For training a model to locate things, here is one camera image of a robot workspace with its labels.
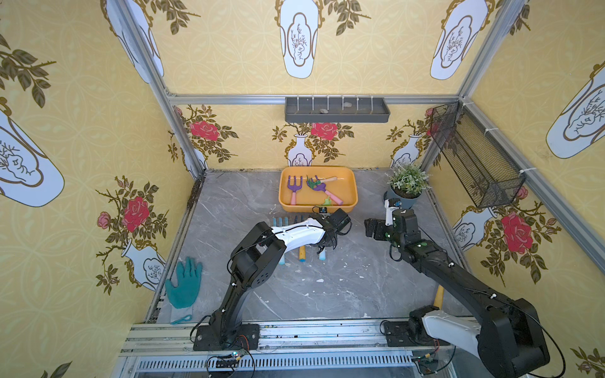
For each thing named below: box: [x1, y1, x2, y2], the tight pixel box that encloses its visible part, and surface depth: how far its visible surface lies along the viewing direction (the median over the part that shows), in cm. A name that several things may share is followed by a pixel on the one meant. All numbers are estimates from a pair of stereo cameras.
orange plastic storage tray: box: [278, 166, 359, 214], surface depth 115 cm
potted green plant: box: [386, 163, 433, 210], surface depth 97 cm
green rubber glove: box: [165, 256, 203, 309], surface depth 85 cm
